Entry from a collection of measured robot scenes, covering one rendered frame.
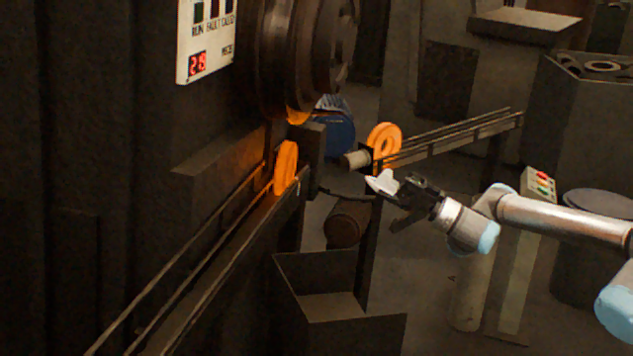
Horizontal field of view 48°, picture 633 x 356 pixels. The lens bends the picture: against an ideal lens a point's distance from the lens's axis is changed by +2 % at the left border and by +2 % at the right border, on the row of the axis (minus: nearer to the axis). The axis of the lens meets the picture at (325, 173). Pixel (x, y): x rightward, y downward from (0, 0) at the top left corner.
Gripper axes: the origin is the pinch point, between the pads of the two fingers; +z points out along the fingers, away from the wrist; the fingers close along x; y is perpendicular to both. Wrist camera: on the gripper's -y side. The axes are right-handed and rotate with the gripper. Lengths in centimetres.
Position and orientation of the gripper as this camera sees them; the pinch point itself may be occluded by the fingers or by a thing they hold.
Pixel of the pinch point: (368, 181)
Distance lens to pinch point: 190.9
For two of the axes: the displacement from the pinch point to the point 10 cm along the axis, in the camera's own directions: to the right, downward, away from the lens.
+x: -2.6, 3.3, -9.1
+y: 4.1, -8.1, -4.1
